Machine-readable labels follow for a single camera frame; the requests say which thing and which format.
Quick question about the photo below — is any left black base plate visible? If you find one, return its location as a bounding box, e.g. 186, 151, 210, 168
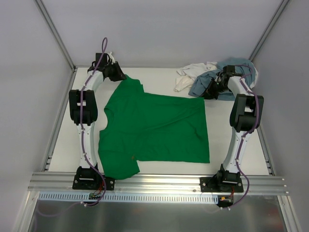
72, 173, 115, 190

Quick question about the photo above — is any blue-grey t-shirt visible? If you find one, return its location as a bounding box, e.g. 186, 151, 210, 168
188, 58, 258, 97

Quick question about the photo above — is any white slotted cable duct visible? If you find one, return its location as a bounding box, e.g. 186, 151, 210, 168
38, 191, 218, 204

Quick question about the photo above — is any right aluminium frame post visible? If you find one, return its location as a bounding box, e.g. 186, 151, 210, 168
249, 0, 291, 62

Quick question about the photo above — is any green t-shirt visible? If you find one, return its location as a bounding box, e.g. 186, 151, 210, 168
98, 77, 210, 179

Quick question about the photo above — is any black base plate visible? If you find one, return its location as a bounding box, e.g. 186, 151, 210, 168
72, 173, 115, 190
199, 176, 244, 193

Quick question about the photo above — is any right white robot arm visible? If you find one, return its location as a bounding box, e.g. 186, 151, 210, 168
203, 65, 264, 192

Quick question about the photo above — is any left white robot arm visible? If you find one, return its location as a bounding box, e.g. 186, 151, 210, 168
69, 52, 126, 189

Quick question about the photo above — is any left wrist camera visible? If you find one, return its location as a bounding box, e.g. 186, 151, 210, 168
107, 52, 116, 64

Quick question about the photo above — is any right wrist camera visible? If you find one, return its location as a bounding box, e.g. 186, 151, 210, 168
223, 65, 236, 77

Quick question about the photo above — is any white t-shirt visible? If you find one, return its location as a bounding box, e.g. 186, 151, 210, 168
174, 58, 258, 92

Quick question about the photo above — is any aluminium frame post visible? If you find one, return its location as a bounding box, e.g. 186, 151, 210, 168
249, 0, 291, 62
34, 0, 76, 70

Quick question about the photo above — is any left aluminium frame post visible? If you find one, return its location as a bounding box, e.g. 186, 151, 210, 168
34, 0, 76, 70

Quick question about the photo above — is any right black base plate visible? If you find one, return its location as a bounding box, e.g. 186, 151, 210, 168
199, 176, 244, 193

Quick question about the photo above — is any aluminium mounting rail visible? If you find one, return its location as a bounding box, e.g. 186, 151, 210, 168
28, 172, 290, 195

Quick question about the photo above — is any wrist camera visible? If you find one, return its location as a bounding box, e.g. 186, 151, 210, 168
107, 52, 116, 64
223, 65, 236, 77

